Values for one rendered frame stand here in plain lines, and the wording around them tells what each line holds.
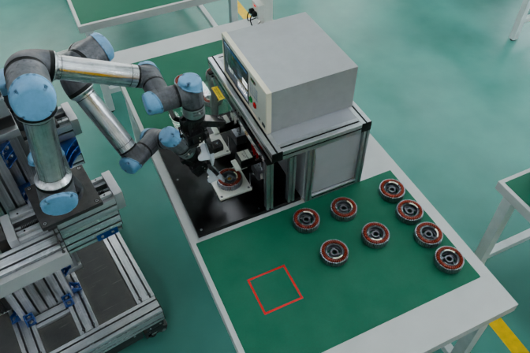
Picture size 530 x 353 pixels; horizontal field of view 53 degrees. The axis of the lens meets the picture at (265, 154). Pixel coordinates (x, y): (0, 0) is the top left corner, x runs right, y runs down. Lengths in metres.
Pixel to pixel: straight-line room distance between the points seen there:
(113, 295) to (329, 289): 1.15
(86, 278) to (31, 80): 1.52
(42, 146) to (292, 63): 0.96
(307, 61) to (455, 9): 3.25
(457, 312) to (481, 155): 1.83
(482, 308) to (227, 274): 0.95
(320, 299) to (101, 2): 2.45
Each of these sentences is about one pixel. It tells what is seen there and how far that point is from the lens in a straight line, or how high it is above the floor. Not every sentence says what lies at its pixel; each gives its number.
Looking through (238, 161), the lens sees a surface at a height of 0.90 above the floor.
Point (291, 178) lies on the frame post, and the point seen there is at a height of 0.92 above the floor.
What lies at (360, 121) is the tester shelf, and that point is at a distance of 2.15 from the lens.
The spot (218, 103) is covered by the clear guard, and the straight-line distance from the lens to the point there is 2.29.
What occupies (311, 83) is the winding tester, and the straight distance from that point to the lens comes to 2.01.
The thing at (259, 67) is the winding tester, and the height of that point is 1.32.
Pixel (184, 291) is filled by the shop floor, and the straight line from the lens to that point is 2.96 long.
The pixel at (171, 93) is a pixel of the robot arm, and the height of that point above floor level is 1.48.
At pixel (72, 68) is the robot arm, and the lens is 1.71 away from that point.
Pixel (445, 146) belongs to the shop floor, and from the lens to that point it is 3.78.
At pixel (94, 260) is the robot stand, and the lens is 2.92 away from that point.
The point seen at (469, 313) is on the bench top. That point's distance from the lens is 2.16.
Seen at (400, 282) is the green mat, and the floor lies 0.75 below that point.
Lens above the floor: 2.56
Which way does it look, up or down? 46 degrees down
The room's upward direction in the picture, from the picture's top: straight up
